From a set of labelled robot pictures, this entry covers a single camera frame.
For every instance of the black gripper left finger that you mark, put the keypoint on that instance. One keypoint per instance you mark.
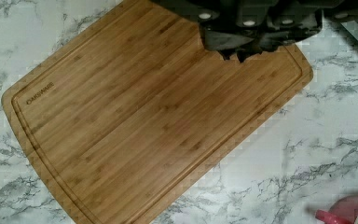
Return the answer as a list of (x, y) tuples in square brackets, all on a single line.
[(228, 43)]

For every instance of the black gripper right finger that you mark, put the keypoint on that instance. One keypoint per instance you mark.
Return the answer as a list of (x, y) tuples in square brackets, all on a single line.
[(271, 41)]

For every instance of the bamboo cutting board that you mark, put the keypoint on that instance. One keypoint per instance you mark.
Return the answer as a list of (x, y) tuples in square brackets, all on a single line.
[(128, 115)]

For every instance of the pink mug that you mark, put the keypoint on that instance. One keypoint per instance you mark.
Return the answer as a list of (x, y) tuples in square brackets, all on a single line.
[(344, 211)]

